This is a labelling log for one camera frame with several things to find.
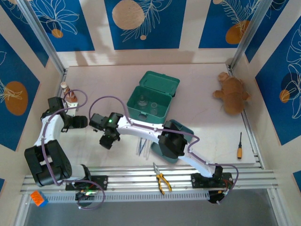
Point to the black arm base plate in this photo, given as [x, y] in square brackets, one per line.
[101, 182]
[200, 181]

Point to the brown patterned bottle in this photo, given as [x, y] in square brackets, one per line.
[68, 90]

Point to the aluminium corner post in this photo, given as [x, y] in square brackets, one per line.
[251, 33]
[42, 35]

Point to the aluminium mounting rails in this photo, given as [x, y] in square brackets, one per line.
[131, 179]

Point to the clear glass flask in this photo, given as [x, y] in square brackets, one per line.
[141, 100]

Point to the orange blue toy brick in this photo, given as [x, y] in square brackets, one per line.
[37, 197]

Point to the teal plastic toolbox with lid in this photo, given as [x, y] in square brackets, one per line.
[160, 82]

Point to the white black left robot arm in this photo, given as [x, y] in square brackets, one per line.
[50, 131]

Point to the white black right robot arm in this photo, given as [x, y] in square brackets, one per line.
[141, 128]

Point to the brown plush bear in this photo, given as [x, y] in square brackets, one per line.
[232, 91]

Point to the yellow black pliers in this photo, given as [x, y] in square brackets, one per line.
[160, 176]

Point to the slate teal divided tray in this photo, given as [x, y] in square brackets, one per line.
[171, 160]

